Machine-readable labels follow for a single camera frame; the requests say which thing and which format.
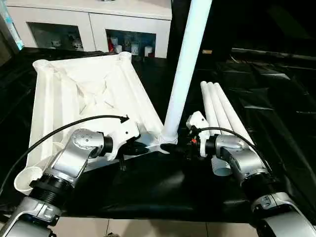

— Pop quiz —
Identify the black case with yellow label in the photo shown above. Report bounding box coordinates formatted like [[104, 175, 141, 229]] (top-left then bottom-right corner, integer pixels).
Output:
[[170, 0, 234, 61]]

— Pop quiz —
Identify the grey metal bar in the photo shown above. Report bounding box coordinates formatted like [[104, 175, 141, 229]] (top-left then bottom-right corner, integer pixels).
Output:
[[231, 47, 316, 63]]

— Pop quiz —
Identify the white plastic table top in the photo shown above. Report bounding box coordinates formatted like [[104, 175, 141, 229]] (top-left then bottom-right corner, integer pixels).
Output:
[[13, 51, 178, 194]]

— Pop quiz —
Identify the white plastic table leg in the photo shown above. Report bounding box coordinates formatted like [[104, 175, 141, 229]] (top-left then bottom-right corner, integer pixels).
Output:
[[213, 82, 253, 149], [199, 80, 233, 177], [161, 0, 213, 144], [206, 81, 244, 136]]

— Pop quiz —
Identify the white sideboard cabinet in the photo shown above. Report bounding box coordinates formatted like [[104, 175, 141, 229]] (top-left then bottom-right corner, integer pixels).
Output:
[[6, 0, 173, 59]]

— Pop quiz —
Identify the black table mat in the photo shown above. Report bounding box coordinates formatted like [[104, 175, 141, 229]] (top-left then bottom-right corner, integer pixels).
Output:
[[0, 46, 316, 222]]

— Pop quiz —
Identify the blue plastic packaging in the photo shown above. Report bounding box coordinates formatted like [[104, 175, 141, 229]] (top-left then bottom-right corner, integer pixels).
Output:
[[0, 6, 25, 51]]

